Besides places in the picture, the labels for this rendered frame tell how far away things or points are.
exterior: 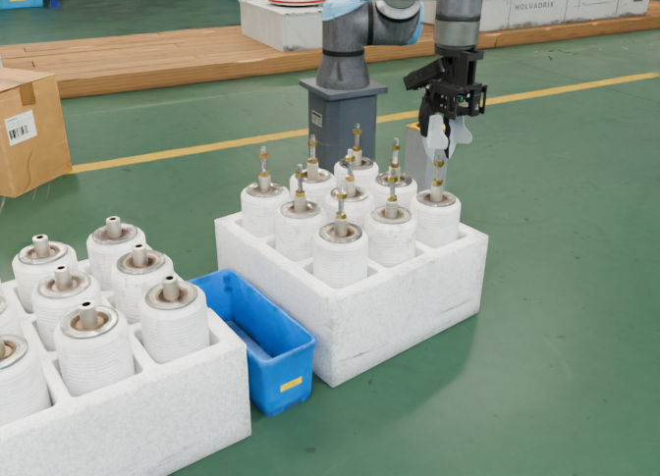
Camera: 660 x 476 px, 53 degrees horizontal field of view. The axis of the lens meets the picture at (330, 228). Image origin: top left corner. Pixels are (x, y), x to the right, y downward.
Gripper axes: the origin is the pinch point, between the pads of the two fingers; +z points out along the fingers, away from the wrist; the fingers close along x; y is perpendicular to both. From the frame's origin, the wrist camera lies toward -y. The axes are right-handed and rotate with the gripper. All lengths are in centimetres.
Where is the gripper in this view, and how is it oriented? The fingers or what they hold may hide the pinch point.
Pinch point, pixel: (438, 151)
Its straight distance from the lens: 126.3
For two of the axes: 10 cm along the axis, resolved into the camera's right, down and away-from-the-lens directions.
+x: 8.4, -2.4, 4.8
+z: -0.1, 8.9, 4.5
